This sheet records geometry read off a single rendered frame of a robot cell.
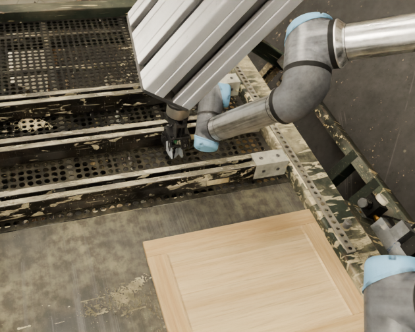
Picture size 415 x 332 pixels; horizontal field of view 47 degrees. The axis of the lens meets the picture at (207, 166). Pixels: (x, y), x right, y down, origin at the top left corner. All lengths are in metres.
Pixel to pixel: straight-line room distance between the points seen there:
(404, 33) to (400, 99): 1.53
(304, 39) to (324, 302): 0.73
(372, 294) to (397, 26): 0.67
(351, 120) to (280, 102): 1.63
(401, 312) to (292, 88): 0.65
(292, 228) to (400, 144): 1.14
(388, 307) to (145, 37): 0.44
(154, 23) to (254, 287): 1.13
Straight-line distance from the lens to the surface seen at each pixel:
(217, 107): 1.45
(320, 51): 1.17
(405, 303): 0.63
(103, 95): 1.87
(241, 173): 1.65
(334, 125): 2.59
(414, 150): 2.54
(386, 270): 0.65
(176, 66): 0.33
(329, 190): 1.68
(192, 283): 1.39
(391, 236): 1.65
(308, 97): 1.14
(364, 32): 1.17
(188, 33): 0.32
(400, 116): 2.63
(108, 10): 2.50
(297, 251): 1.52
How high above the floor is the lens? 2.20
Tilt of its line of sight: 40 degrees down
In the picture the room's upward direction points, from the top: 70 degrees counter-clockwise
